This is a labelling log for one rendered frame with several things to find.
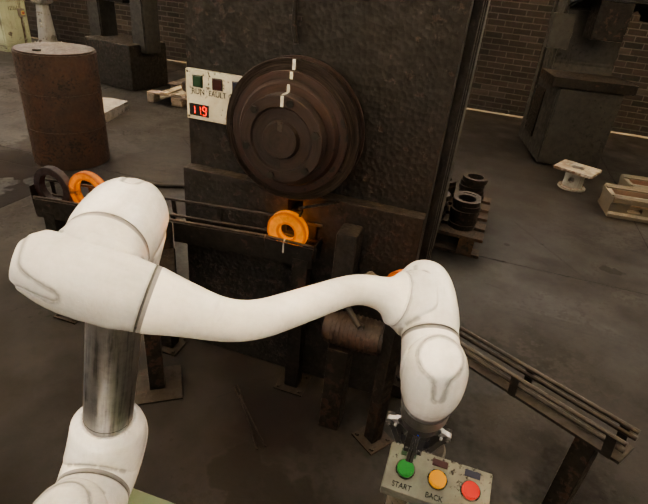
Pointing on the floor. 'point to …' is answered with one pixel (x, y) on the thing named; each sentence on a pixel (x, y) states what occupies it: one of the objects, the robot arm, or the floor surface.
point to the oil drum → (62, 104)
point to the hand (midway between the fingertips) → (412, 450)
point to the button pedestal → (391, 485)
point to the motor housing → (373, 332)
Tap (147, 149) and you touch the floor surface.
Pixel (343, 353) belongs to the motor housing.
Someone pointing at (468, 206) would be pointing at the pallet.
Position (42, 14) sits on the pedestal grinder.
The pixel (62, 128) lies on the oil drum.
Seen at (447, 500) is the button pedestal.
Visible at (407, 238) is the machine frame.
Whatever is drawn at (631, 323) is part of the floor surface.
